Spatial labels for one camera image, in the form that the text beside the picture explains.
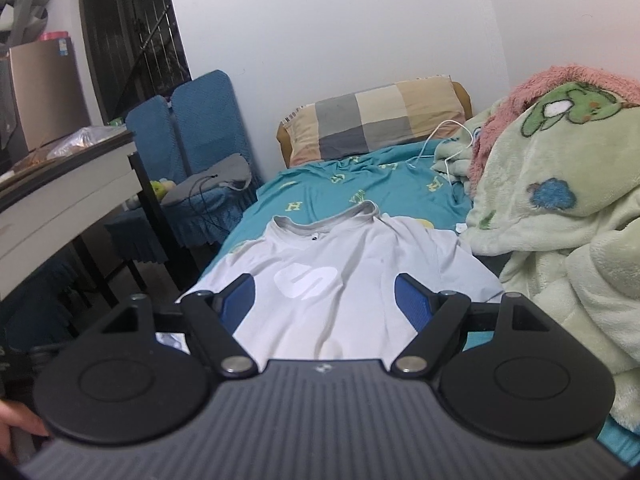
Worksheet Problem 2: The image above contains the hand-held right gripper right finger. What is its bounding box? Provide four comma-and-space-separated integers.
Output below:
392, 272, 551, 377

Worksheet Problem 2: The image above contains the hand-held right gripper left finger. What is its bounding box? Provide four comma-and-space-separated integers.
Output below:
100, 272, 261, 377

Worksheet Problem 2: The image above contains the white t-shirt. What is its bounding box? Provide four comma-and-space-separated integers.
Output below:
155, 200, 505, 361

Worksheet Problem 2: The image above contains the person's left hand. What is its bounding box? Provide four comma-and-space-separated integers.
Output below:
0, 401, 50, 465

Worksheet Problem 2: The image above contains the grey cloth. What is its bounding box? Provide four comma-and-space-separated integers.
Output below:
162, 154, 252, 206

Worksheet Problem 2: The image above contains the teal printed bedsheet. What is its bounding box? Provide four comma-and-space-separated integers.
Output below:
197, 140, 640, 466

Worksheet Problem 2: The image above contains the green plush toy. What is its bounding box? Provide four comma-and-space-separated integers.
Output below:
150, 179, 177, 202

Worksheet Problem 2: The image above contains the green fleece blanket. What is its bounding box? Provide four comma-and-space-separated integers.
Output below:
431, 77, 640, 433

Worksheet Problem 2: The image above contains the blue covered chair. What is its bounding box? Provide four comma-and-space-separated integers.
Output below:
105, 94, 191, 266
160, 70, 263, 247

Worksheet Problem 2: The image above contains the checkered pillow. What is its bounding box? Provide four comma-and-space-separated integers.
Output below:
276, 75, 473, 168

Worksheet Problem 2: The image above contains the white desk with black top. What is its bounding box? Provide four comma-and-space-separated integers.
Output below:
0, 127, 201, 307

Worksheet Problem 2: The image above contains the clear plastic bag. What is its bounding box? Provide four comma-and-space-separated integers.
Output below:
47, 125, 128, 159

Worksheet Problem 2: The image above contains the pink fluffy blanket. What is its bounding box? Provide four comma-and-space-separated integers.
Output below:
470, 64, 640, 196

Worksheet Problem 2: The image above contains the cardboard box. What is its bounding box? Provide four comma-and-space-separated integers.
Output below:
7, 40, 92, 153

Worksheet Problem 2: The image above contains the dark window with grille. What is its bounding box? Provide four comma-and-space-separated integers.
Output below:
77, 0, 193, 126

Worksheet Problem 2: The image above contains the pink lidded container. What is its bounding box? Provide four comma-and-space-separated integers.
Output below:
39, 31, 71, 58

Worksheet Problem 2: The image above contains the grey metal rack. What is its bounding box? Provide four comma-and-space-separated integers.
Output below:
0, 0, 73, 48

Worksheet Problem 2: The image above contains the black cable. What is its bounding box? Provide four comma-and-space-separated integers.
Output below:
187, 172, 222, 242

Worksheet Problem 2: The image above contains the white charging cable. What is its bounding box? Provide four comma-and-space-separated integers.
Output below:
405, 120, 481, 186

